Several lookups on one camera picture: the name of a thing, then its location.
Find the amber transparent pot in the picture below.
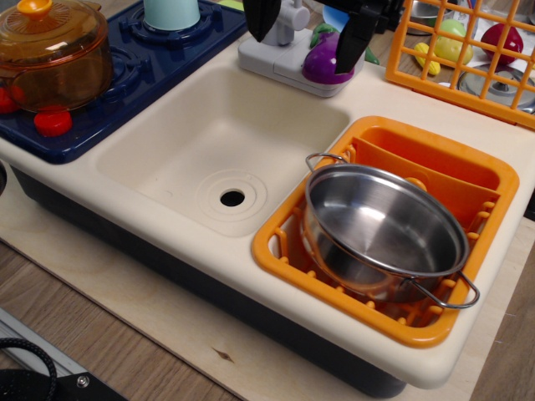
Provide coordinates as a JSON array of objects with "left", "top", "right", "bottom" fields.
[{"left": 1, "top": 40, "right": 114, "bottom": 113}]

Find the mint green cup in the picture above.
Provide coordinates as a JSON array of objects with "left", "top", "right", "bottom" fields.
[{"left": 143, "top": 0, "right": 201, "bottom": 31}]

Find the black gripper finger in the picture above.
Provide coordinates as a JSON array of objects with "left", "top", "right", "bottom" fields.
[
  {"left": 335, "top": 5, "right": 382, "bottom": 74},
  {"left": 242, "top": 0, "right": 281, "bottom": 42}
]

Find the aluminium rail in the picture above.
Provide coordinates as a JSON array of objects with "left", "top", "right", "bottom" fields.
[{"left": 1, "top": 309, "right": 88, "bottom": 378}]

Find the orange plastic grid rack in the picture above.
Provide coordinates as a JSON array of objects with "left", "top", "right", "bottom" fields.
[{"left": 386, "top": 1, "right": 534, "bottom": 129}]

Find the yellow toy corn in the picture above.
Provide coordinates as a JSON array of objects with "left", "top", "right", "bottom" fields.
[{"left": 413, "top": 43, "right": 441, "bottom": 76}]

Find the green toy pear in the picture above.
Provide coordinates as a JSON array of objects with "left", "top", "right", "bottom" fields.
[{"left": 434, "top": 19, "right": 466, "bottom": 62}]

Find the red stove knob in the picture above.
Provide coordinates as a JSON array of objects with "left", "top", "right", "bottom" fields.
[
  {"left": 33, "top": 111, "right": 73, "bottom": 137},
  {"left": 0, "top": 87, "right": 19, "bottom": 114}
]

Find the stainless steel pan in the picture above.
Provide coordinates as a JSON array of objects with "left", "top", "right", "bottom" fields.
[{"left": 301, "top": 153, "right": 480, "bottom": 310}]

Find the black metal bracket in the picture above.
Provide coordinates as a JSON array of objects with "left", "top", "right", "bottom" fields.
[{"left": 1, "top": 369, "right": 125, "bottom": 400}]

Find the steel pot lid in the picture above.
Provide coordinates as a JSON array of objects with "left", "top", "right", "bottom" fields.
[{"left": 457, "top": 65, "right": 534, "bottom": 114}]

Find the red stove knob left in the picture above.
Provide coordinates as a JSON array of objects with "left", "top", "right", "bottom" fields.
[{"left": 0, "top": 87, "right": 19, "bottom": 114}]

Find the navy blue toy stove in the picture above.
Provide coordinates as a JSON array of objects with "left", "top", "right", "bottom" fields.
[{"left": 1, "top": 1, "right": 247, "bottom": 165}]

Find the amber pot lid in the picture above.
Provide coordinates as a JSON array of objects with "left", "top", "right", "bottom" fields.
[{"left": 1, "top": 1, "right": 108, "bottom": 69}]

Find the red toy apple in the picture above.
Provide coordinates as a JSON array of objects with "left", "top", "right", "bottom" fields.
[{"left": 480, "top": 23, "right": 525, "bottom": 66}]

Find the grey toy faucet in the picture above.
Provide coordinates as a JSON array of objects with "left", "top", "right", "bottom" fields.
[{"left": 238, "top": 1, "right": 365, "bottom": 98}]

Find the blue plastic plate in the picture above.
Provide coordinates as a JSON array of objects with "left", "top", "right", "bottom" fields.
[{"left": 322, "top": 5, "right": 349, "bottom": 33}]

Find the black braided cable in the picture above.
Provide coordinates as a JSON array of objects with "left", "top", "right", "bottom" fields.
[{"left": 0, "top": 337, "right": 59, "bottom": 401}]

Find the purple toy eggplant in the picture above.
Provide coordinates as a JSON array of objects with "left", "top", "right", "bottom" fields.
[{"left": 302, "top": 23, "right": 355, "bottom": 85}]

